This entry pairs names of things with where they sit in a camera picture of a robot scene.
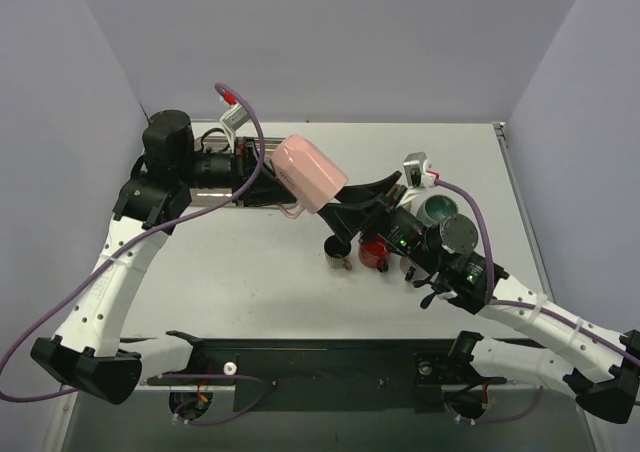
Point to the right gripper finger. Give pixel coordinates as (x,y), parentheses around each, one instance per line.
(347,220)
(352,195)

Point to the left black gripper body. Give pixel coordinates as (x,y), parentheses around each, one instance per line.
(248,173)

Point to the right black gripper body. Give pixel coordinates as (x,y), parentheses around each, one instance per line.
(378,212)

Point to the brown patterned mug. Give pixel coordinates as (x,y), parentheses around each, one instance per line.
(337,253)

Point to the red mug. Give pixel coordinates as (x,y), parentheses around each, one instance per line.
(374,255)

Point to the pink mug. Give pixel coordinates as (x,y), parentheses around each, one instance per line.
(308,174)

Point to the green mug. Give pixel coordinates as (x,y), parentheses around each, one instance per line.
(436,208)

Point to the beige mug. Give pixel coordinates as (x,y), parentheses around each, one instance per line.
(406,202)

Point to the lilac mug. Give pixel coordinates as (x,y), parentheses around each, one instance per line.
(409,269)

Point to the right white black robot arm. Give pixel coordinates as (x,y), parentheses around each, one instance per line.
(596,366)

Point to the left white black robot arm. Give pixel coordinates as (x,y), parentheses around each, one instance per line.
(151,203)

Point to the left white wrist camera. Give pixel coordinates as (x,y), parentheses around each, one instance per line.
(232,120)

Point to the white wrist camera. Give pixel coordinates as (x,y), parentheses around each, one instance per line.
(419,174)
(232,120)

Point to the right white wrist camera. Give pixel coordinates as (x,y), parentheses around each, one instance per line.
(419,174)

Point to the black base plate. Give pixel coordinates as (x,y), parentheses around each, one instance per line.
(300,375)

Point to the aluminium rail frame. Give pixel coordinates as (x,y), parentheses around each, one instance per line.
(114,378)

